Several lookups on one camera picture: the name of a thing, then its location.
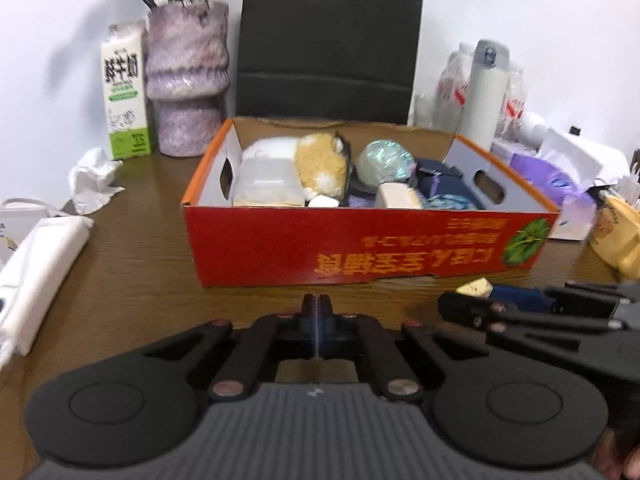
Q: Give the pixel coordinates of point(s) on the purple tissue pack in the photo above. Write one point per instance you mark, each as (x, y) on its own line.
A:
(550, 180)

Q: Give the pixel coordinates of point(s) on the blue white plastic wrapper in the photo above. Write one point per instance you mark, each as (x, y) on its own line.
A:
(450, 202)

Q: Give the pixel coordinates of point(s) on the iridescent plastic ball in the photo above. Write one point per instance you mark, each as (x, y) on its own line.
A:
(385, 160)

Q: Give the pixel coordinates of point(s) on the person's right hand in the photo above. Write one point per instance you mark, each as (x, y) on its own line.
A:
(615, 455)

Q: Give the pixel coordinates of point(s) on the purple mottled vase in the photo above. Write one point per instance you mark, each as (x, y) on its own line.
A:
(185, 70)

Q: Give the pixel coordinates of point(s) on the white curved device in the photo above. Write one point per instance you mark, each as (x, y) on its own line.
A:
(585, 152)

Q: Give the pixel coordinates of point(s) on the red cardboard box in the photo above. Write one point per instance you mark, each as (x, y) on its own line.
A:
(280, 245)

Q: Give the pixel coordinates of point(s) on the white yellow plush hamster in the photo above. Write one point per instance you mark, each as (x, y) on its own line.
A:
(320, 162)

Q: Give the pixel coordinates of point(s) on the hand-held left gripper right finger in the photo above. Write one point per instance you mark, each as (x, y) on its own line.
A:
(325, 325)

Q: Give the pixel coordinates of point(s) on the navy zip pouch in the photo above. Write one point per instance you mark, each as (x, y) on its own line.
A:
(440, 167)

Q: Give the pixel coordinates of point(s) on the black paper bag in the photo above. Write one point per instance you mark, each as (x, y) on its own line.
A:
(325, 35)

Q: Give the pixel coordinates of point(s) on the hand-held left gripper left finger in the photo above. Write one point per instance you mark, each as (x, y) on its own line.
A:
(310, 325)

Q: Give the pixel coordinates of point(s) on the white green milk carton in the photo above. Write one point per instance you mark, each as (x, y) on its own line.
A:
(125, 105)

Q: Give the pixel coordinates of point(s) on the clear plastic water bottle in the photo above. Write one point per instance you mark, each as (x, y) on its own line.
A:
(515, 105)
(452, 92)

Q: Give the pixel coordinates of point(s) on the yellow mug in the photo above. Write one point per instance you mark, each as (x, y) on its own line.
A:
(617, 240)

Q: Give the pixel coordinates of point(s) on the white round lid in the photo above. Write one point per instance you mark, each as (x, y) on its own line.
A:
(324, 201)

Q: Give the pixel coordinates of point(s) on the white power strip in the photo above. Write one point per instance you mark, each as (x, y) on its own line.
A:
(45, 270)

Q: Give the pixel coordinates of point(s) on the wooden desktop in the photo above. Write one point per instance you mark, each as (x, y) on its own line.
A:
(140, 270)

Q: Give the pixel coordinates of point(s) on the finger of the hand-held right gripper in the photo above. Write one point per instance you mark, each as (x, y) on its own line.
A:
(467, 310)
(522, 297)

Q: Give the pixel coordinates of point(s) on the clear drinking glass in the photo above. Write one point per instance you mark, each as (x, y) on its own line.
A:
(425, 112)

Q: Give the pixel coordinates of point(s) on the crumpled white tissue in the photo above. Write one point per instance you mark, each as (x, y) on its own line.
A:
(92, 180)

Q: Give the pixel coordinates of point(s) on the beige soap bar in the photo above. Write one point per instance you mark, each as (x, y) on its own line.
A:
(397, 196)

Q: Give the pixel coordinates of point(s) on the translucent plastic container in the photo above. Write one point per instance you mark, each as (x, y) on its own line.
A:
(267, 182)

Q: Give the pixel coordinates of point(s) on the white thermos bottle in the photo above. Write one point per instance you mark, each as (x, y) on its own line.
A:
(482, 105)

